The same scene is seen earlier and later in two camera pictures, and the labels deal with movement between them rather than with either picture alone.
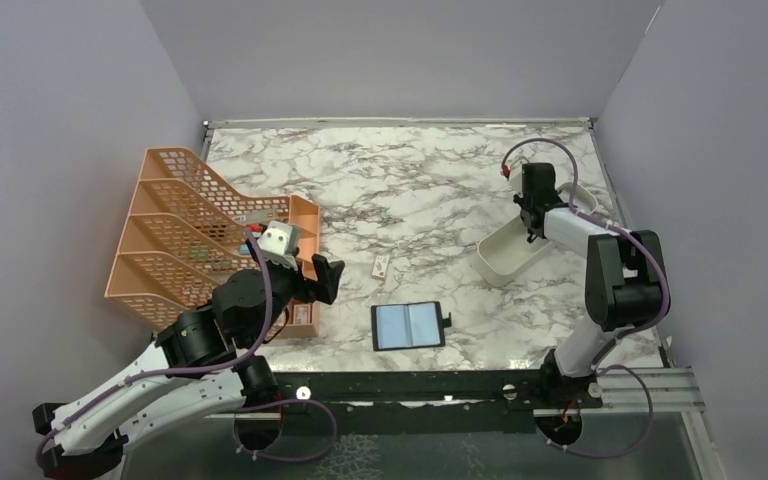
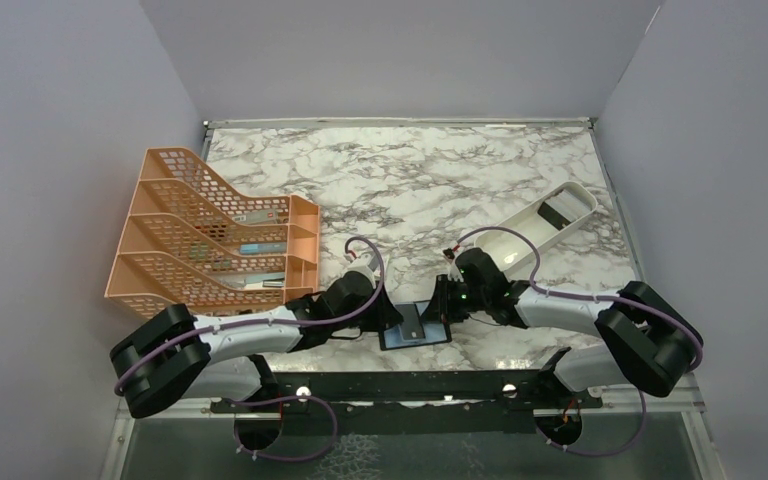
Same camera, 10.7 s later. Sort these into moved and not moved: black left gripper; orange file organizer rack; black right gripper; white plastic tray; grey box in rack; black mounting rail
Moved: black right gripper; black left gripper
Not moved: black mounting rail; grey box in rack; orange file organizer rack; white plastic tray
